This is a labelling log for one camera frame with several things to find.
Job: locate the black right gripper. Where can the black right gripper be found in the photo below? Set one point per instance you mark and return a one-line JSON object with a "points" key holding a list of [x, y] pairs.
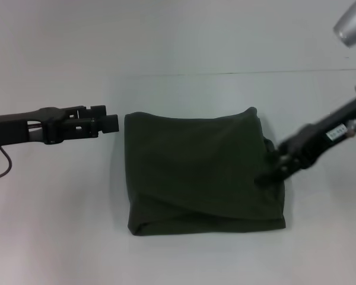
{"points": [[317, 136]]}

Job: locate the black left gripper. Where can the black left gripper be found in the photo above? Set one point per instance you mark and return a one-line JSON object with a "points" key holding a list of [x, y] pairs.
{"points": [[15, 130]]}

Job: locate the dark green t-shirt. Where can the dark green t-shirt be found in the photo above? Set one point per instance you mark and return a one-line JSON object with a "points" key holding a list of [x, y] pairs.
{"points": [[201, 172]]}

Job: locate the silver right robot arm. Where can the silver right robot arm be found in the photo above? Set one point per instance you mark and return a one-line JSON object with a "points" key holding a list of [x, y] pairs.
{"points": [[353, 23]]}

